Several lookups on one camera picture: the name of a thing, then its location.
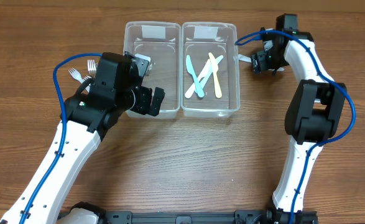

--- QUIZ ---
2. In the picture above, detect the white plastic knife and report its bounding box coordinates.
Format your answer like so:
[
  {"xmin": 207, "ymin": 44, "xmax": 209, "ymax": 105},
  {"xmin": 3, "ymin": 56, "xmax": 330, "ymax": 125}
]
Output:
[{"xmin": 185, "ymin": 60, "xmax": 212, "ymax": 98}]

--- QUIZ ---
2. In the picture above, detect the teal plastic knife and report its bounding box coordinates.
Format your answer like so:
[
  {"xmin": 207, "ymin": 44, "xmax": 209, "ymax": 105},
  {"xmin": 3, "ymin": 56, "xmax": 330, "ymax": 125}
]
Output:
[{"xmin": 185, "ymin": 55, "xmax": 205, "ymax": 98}]

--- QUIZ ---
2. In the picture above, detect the pale blue plastic knife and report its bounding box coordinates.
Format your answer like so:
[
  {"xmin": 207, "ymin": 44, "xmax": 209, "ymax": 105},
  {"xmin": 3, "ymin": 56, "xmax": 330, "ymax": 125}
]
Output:
[{"xmin": 197, "ymin": 55, "xmax": 224, "ymax": 94}]

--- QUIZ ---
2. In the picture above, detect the yellow plastic knife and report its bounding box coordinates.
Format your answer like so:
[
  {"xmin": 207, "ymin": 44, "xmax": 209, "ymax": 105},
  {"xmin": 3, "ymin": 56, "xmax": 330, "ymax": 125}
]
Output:
[{"xmin": 208, "ymin": 52, "xmax": 222, "ymax": 99}]

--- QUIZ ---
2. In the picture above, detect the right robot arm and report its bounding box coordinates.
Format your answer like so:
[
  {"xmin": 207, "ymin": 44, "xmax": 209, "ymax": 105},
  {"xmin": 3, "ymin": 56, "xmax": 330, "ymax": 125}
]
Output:
[{"xmin": 251, "ymin": 14, "xmax": 346, "ymax": 223}]

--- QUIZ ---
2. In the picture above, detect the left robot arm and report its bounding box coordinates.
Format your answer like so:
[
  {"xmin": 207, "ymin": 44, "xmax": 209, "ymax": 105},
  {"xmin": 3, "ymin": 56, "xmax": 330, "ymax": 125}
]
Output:
[{"xmin": 0, "ymin": 52, "xmax": 165, "ymax": 223}]

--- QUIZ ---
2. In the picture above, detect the left clear plastic container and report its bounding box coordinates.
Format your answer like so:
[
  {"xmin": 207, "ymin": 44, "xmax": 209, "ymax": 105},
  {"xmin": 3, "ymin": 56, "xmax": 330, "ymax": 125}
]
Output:
[{"xmin": 123, "ymin": 21, "xmax": 181, "ymax": 119}]

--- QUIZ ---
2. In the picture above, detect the clear plastic container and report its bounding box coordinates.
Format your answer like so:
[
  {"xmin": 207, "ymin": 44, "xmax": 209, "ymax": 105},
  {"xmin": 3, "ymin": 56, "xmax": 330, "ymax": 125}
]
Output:
[
  {"xmin": 181, "ymin": 22, "xmax": 241, "ymax": 118},
  {"xmin": 123, "ymin": 21, "xmax": 181, "ymax": 119}
]

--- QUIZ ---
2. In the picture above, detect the right clear plastic container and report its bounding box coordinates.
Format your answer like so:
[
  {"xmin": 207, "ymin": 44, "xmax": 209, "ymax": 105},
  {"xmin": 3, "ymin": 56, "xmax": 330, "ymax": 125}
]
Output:
[{"xmin": 181, "ymin": 22, "xmax": 241, "ymax": 118}]

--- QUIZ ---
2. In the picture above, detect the metal fork tall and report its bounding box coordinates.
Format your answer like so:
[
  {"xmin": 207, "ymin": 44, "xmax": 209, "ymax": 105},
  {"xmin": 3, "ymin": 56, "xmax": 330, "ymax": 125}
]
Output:
[{"xmin": 87, "ymin": 59, "xmax": 97, "ymax": 77}]

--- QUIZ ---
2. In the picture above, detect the white plastic fork left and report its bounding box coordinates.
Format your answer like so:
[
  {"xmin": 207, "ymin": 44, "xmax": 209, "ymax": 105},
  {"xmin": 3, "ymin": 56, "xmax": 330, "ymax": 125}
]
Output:
[{"xmin": 68, "ymin": 68, "xmax": 91, "ymax": 83}]

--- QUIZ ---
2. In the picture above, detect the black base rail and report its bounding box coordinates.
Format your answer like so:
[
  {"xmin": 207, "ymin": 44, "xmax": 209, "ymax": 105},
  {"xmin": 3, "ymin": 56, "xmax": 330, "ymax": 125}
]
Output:
[{"xmin": 106, "ymin": 210, "xmax": 267, "ymax": 224}]

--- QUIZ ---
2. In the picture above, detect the left blue cable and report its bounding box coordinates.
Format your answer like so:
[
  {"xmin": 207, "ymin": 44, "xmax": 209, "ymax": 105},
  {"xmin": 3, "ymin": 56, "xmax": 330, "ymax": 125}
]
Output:
[{"xmin": 17, "ymin": 52, "xmax": 104, "ymax": 224}]

